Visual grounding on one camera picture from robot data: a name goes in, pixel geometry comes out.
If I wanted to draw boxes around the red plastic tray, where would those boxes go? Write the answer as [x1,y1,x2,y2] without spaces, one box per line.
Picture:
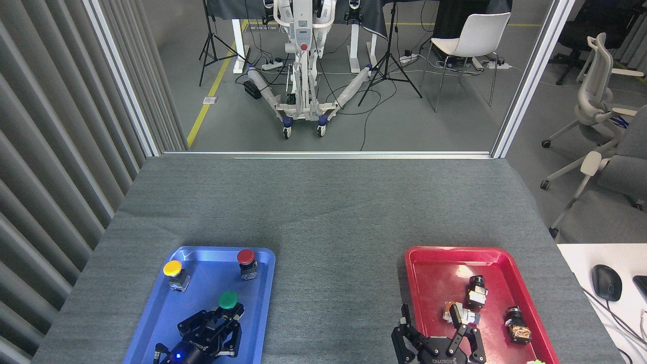
[404,246,561,364]

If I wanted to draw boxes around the white side desk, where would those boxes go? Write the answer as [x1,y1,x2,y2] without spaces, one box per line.
[556,243,647,364]

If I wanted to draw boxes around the white desk leg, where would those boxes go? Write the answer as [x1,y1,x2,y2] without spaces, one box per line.
[349,22,378,74]
[232,19,251,74]

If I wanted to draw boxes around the black switch with orange base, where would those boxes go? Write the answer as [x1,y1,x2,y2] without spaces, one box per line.
[504,305,533,345]

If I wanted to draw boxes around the silver frame post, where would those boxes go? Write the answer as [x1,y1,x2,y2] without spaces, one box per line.
[82,0,163,158]
[491,0,577,159]

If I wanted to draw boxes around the silver frame rail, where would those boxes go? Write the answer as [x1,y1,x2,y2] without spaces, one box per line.
[161,150,494,160]

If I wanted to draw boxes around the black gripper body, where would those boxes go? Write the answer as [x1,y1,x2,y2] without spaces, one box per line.
[164,337,216,364]
[417,334,472,364]

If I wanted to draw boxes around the black knob switch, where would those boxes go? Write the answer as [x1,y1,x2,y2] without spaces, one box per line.
[466,275,489,309]

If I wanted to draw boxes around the white chair with metal legs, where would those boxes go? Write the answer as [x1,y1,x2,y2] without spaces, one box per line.
[420,12,512,113]

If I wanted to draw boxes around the grey padded office chair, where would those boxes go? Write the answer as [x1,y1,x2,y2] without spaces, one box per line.
[539,104,647,240]

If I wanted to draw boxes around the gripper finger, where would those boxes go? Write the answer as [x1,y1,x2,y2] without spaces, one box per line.
[176,308,226,341]
[447,302,487,363]
[208,302,246,359]
[391,303,429,364]

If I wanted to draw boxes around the black office chair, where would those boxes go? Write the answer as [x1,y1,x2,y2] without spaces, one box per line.
[548,0,643,86]

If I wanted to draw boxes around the white and orange switch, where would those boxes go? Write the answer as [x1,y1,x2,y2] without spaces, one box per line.
[443,301,481,326]

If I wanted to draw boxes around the green push button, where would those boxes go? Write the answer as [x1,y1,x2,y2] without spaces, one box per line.
[218,290,240,320]

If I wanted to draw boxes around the black tripod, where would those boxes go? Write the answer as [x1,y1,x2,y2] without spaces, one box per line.
[357,0,424,107]
[199,0,249,87]

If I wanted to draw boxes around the red push button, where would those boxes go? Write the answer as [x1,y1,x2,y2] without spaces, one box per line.
[237,249,259,282]

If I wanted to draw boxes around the black computer mouse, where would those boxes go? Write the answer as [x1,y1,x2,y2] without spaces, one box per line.
[592,264,623,303]

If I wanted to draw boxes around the thin desk cables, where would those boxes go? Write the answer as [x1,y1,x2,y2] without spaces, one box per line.
[580,287,647,357]

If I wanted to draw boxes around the blue plastic tray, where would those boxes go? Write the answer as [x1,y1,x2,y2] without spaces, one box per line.
[123,246,276,364]

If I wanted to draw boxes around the light grey office chair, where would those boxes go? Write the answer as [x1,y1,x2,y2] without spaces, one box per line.
[540,33,645,150]

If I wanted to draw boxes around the yellow push button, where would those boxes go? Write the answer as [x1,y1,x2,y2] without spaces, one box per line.
[163,260,191,293]

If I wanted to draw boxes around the white stand on wheels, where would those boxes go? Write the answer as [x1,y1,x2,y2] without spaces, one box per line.
[246,0,375,140]

